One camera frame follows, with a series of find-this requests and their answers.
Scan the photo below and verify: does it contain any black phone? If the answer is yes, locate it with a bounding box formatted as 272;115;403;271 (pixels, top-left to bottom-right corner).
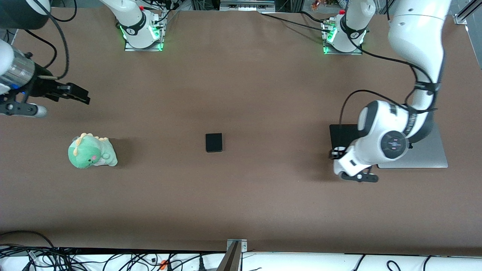
206;133;223;153

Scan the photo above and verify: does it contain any black mouse pad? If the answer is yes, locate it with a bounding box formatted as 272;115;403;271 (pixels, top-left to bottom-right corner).
329;124;363;152

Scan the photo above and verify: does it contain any green dinosaur plush toy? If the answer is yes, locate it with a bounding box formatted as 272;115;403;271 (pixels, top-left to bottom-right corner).
68;132;118;169

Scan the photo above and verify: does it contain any silver laptop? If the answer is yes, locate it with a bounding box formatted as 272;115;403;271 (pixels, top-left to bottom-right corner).
378;123;449;169

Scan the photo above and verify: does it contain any grey power strip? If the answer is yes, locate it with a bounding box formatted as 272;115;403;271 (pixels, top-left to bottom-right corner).
220;0;276;11

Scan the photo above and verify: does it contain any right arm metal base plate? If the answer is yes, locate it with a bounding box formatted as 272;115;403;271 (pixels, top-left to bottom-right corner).
124;37;165;52

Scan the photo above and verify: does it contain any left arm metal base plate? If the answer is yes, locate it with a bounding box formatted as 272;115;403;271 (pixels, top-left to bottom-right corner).
323;42;364;56

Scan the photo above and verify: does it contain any thick black looped floor cable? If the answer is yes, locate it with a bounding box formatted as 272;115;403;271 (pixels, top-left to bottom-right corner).
0;230;59;260

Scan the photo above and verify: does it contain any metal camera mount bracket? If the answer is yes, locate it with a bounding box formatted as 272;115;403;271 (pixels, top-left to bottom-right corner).
218;239;248;271

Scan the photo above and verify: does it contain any short black table cable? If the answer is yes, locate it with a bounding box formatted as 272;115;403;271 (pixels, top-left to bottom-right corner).
300;11;329;24

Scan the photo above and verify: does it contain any long black table cable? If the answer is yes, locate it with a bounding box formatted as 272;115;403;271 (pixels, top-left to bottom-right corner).
260;12;334;33

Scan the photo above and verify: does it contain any aluminium frame rail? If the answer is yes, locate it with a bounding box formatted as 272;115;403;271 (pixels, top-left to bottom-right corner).
453;0;482;70

